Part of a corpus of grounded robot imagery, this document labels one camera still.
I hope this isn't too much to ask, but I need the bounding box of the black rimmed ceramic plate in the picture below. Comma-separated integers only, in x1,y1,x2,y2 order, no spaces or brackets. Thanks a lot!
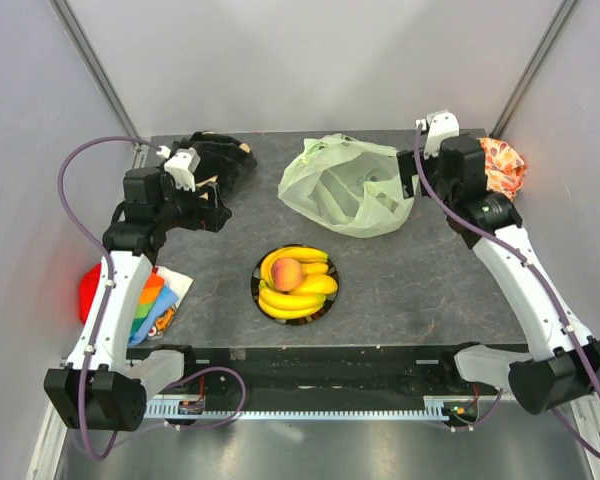
250,244,340,325

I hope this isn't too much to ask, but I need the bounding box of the smooth yellow fake mango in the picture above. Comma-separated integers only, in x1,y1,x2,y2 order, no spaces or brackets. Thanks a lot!
291,274,338,296

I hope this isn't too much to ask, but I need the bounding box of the wrinkled yellow fake fruit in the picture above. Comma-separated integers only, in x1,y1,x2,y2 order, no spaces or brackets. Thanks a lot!
301,262,329,276

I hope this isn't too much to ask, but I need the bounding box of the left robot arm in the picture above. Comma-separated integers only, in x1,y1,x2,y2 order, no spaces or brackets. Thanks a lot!
44,167,231,431

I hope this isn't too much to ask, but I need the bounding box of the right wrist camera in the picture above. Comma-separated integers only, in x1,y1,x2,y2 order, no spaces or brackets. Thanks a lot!
415,110,460,159

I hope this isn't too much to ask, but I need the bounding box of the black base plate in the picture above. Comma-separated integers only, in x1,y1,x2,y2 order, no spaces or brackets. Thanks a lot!
155,345,496,396

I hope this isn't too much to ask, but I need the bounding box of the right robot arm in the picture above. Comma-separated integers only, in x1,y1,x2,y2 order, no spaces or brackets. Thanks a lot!
397,135,600,415

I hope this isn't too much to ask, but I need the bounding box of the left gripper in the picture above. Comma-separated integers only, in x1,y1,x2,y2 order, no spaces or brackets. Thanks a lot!
154,174,230,232

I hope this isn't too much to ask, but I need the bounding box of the orange fake fruit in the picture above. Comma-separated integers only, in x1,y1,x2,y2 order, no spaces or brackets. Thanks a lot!
271,257,304,292

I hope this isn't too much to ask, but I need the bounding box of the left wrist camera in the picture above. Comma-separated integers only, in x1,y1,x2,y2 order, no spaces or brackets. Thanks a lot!
157,145,201,192

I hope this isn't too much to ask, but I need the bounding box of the pale green plastic bag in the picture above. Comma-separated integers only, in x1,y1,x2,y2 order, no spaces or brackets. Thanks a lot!
278,133,414,239

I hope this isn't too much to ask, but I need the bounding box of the orange floral cloth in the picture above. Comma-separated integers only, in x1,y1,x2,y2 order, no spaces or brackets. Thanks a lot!
479,137,527,201

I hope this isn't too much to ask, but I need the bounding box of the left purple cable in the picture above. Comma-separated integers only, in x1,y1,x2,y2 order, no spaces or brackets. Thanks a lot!
57,137,246,461

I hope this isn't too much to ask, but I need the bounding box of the black floral patterned cloth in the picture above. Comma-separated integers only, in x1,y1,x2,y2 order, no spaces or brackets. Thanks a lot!
173,131,258,199

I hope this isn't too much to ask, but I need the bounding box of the rainbow striped cloth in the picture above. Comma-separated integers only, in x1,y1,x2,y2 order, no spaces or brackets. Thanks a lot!
78,265,193,347

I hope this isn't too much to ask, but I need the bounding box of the grey slotted cable duct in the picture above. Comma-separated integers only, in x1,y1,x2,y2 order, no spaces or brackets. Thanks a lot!
145,395,477,421

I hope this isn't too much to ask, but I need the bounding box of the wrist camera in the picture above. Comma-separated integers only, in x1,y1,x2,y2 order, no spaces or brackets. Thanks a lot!
415,110,460,159
157,145,201,192

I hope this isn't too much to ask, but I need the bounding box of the yellow fake banana bunch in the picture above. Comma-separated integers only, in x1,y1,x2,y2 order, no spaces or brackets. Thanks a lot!
257,281,327,320
260,246,328,290

